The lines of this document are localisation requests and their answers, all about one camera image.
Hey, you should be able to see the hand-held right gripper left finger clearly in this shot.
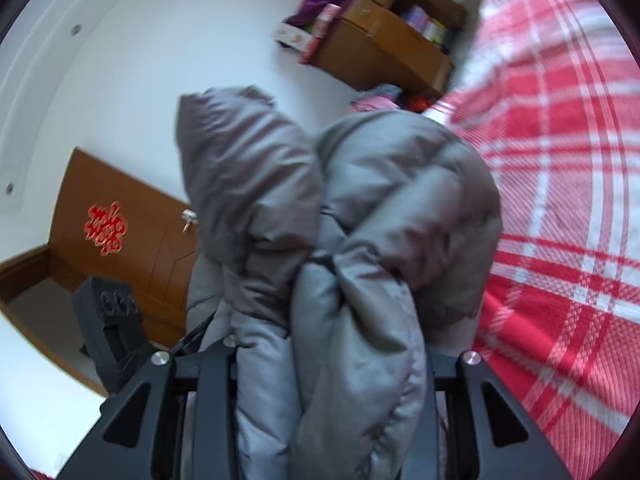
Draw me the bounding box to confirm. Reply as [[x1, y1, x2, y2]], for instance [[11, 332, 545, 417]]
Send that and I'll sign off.
[[57, 337, 241, 480]]

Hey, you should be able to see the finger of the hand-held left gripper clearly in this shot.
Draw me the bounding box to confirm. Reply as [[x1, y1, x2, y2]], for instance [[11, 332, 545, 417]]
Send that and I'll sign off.
[[169, 314, 217, 358]]

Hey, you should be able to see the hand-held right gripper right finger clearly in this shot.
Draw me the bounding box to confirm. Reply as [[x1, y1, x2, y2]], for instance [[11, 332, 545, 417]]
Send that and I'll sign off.
[[400, 351, 572, 480]]

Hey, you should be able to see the grey puffer jacket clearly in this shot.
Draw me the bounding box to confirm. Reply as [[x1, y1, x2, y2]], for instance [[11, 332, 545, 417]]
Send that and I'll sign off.
[[175, 86, 503, 480]]

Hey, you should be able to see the pink clothes pile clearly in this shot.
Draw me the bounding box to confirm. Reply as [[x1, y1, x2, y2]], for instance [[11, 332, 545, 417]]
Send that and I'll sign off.
[[349, 83, 437, 114]]

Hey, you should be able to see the brown wooden door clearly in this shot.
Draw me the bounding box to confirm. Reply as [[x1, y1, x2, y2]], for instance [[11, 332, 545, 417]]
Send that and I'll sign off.
[[49, 147, 202, 350]]

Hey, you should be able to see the red paper door decoration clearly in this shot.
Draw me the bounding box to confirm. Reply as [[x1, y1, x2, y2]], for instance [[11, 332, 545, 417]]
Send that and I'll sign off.
[[84, 201, 126, 257]]

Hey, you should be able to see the red plaid bed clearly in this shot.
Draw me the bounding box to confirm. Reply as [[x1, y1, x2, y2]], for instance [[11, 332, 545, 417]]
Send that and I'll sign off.
[[425, 0, 640, 480]]

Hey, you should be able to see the white box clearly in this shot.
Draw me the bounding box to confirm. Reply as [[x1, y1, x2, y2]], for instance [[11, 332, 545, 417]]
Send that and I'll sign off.
[[272, 22, 314, 54]]

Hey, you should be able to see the pink box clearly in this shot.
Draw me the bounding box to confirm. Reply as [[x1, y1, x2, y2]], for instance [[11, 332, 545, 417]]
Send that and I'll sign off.
[[312, 3, 344, 39]]

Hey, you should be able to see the wooden cabinet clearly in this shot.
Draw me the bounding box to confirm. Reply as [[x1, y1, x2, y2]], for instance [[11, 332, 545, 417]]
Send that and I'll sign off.
[[300, 0, 468, 99]]

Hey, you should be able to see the row of colourful books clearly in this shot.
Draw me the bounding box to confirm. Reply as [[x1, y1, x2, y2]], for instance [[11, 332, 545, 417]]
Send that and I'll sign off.
[[400, 5, 449, 54]]

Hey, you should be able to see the brown wooden door frame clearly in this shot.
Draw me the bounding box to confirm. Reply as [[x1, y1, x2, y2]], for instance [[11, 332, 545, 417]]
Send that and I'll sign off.
[[0, 244, 109, 397]]

